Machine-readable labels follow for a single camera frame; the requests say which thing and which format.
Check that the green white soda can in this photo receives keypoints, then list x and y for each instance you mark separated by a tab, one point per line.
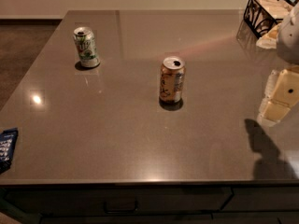
85	43

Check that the orange soda can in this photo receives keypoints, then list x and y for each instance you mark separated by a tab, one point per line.
172	79

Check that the blue snack bag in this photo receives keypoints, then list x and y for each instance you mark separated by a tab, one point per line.
8	139

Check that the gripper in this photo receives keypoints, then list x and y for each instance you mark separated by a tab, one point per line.
290	36

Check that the cabinet drawer with handle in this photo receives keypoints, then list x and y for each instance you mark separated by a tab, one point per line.
98	202

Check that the white napkins in basket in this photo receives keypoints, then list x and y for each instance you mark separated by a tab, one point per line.
278	9

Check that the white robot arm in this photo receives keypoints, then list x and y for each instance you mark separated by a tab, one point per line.
288	38

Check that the black wire basket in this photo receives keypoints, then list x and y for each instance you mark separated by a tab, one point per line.
258	20

